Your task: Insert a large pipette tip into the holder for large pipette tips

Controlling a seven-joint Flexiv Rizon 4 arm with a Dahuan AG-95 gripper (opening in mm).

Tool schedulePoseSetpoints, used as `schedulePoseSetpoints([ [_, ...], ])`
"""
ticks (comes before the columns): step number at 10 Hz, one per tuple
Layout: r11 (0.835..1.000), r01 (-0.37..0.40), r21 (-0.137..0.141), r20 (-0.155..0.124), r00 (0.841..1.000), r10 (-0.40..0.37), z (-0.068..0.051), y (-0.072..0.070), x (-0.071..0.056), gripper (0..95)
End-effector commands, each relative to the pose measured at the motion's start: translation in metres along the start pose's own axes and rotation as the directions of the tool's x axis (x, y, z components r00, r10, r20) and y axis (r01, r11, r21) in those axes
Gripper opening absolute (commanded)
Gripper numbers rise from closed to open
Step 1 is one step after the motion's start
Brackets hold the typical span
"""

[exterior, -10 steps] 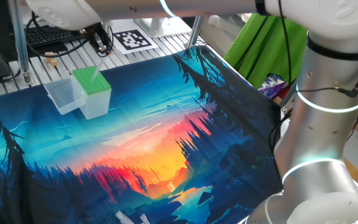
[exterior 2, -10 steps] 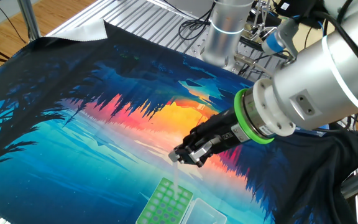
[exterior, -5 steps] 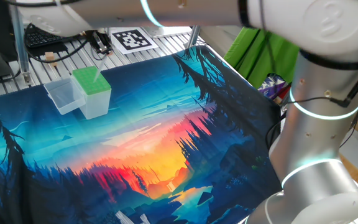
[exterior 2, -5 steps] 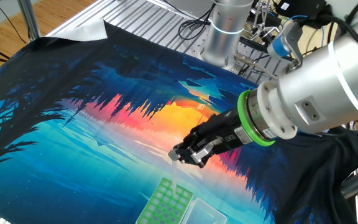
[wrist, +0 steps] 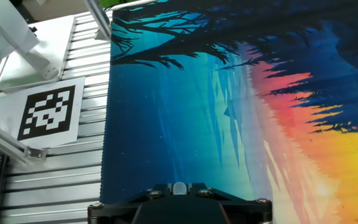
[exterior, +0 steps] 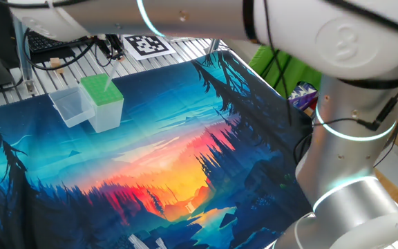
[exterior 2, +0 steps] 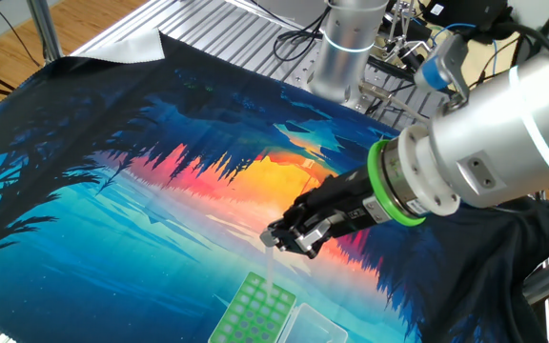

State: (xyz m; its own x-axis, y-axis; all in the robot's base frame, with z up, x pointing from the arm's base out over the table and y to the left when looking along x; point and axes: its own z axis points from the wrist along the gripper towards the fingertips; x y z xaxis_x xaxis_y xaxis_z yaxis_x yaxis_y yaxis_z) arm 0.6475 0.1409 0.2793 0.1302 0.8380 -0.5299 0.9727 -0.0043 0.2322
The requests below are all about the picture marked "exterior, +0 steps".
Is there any black white fiducial marker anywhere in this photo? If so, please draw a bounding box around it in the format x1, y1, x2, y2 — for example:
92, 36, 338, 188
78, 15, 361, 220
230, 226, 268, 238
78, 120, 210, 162
122, 33, 178, 62

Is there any black keyboard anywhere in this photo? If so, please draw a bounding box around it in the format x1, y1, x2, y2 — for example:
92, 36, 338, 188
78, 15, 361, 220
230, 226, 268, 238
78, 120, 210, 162
27, 30, 86, 54

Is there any aluminium frame post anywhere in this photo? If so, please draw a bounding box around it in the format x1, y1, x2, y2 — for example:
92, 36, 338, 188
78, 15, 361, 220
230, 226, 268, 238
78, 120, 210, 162
11, 15, 37, 95
207, 37, 221, 55

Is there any purple white patterned box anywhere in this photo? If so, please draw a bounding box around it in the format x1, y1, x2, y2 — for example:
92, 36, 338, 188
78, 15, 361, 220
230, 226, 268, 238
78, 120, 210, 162
287, 82, 319, 112

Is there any green fabric sheet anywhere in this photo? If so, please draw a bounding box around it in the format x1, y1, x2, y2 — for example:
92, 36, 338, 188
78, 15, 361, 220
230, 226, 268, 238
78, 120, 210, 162
248, 44, 323, 100

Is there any clear plastic container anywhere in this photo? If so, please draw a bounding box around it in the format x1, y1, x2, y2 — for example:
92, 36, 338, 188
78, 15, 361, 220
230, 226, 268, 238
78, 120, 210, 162
48, 85, 96, 129

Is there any black camera cable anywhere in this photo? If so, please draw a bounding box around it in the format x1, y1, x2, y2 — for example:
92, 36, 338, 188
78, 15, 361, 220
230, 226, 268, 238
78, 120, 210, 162
0, 0, 398, 167

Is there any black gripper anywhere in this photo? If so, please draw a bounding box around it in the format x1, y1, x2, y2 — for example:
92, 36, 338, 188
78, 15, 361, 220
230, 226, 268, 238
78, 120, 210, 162
106, 33, 126, 63

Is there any landscape print cloth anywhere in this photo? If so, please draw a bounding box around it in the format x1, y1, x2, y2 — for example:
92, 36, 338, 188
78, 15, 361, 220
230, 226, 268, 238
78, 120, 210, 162
0, 50, 319, 249

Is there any green top pipette tip holder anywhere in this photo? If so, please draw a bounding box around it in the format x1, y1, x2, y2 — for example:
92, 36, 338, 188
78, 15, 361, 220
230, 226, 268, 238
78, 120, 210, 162
80, 73, 125, 134

